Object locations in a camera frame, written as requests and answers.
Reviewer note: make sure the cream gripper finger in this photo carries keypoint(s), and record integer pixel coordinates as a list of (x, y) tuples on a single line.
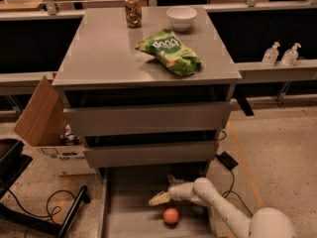
[(172, 180), (161, 198)]

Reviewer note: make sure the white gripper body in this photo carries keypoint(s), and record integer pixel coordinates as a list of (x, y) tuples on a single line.
[(177, 191)]

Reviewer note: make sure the red apple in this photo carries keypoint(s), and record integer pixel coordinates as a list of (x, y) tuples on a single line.
[(171, 216)]

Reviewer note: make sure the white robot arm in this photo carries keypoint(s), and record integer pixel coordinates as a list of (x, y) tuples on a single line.
[(265, 223)]

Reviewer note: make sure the grey open bottom drawer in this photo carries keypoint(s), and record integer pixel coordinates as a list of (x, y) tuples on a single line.
[(125, 209)]

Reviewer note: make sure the grey middle drawer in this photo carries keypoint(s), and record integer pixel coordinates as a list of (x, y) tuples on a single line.
[(152, 154)]

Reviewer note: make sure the grey drawer cabinet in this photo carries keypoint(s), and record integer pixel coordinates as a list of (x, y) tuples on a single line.
[(103, 69)]

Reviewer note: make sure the grey top drawer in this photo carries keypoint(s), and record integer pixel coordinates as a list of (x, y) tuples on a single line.
[(147, 119)]

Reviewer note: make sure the black power adapter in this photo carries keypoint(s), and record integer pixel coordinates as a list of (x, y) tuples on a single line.
[(227, 161)]

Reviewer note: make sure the green chip bag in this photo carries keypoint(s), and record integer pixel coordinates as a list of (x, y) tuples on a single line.
[(171, 52)]

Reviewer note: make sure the cardboard box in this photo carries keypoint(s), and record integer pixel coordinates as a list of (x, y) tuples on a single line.
[(43, 126)]

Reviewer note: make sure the left sanitizer pump bottle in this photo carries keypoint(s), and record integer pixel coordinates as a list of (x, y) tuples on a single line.
[(271, 54)]

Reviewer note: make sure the sanitizer pump bottle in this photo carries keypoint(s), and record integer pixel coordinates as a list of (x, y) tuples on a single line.
[(291, 55), (271, 54)]

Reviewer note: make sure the white bowl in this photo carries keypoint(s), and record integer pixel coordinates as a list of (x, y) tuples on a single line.
[(181, 17)]

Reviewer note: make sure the patterned drink can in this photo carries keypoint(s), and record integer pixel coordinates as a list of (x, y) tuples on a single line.
[(133, 13)]

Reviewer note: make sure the right sanitizer pump bottle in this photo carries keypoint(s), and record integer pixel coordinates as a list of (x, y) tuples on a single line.
[(291, 55)]

